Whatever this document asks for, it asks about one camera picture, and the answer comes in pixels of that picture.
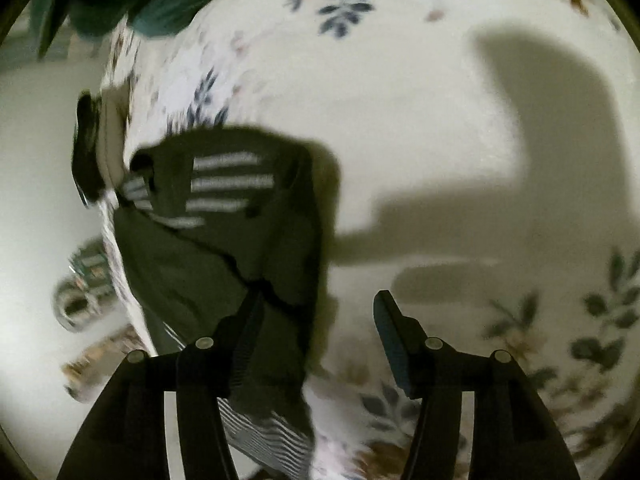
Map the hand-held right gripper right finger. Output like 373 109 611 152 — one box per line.
372 290 582 480

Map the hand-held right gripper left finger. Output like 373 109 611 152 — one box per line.
55 288 266 480

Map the dark green garment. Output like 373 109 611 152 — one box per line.
114 125 332 480

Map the striped blurred object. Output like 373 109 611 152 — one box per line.
52 240 118 333

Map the floral bedsheet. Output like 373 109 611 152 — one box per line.
60 0 640 480

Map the black object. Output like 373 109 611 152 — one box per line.
71 91 108 207

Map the dark green blanket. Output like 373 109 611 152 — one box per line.
30 0 273 59

